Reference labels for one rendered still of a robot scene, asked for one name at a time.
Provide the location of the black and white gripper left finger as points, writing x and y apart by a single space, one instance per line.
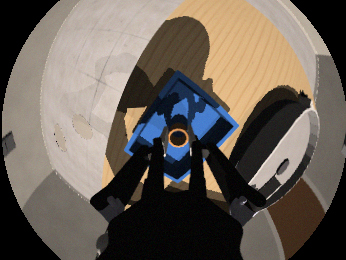
112 199

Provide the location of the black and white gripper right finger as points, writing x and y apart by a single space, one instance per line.
243 200

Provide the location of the blue plastic crate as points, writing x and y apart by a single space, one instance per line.
179 104

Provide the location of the bronze bushing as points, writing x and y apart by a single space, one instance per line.
175 141

